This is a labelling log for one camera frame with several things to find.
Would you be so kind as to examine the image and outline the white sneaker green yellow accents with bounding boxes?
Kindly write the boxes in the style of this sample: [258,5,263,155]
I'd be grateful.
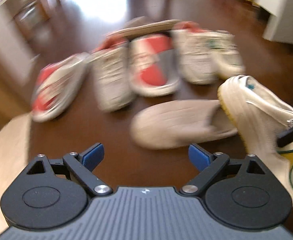
[218,75,293,202]

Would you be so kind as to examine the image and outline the beige quilted slipper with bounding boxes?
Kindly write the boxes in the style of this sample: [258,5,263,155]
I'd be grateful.
[109,20,180,40]
[130,100,238,150]

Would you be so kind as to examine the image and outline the beige mesh running sneaker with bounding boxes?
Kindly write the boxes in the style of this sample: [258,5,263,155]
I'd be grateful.
[90,36,134,112]
[172,21,217,85]

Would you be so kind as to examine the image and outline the red white slide sandal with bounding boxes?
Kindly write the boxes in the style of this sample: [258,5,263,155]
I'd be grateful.
[129,34,180,98]
[31,53,89,122]

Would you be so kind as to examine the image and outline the wooden table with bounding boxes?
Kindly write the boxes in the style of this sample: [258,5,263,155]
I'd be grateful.
[0,0,49,86]

